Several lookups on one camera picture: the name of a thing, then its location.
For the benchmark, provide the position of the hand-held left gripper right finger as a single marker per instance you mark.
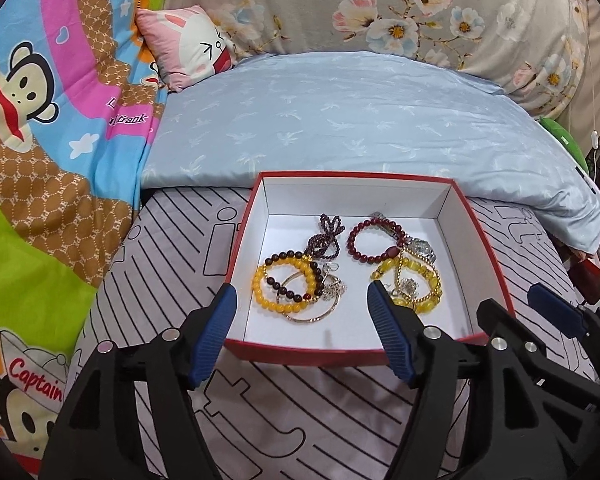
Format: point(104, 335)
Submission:
point(385, 335)

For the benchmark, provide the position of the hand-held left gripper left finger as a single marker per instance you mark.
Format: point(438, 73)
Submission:
point(215, 340)

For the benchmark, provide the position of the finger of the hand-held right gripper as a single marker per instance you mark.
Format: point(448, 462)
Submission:
point(497, 317)
point(555, 305)

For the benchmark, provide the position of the red jewelry box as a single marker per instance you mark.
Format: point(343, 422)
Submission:
point(445, 320)

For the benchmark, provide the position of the thin gold bangle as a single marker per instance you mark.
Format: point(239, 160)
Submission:
point(320, 317)

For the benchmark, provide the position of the red box lid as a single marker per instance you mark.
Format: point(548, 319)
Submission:
point(587, 275)

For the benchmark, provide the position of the silver wristwatch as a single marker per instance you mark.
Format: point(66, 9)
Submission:
point(421, 247)

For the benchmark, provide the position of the grey striped bed sheet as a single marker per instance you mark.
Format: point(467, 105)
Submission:
point(305, 410)

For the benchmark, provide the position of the green plush toy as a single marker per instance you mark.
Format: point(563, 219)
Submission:
point(560, 135)

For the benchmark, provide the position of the light blue quilt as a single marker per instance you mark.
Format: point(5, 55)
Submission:
point(355, 120)

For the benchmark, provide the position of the cartoon monkey blanket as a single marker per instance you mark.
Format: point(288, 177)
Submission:
point(55, 160)

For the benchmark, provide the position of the pink rabbit pillow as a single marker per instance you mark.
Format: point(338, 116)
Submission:
point(190, 45)

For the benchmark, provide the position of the grey floral quilt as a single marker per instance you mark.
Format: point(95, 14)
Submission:
point(380, 5)

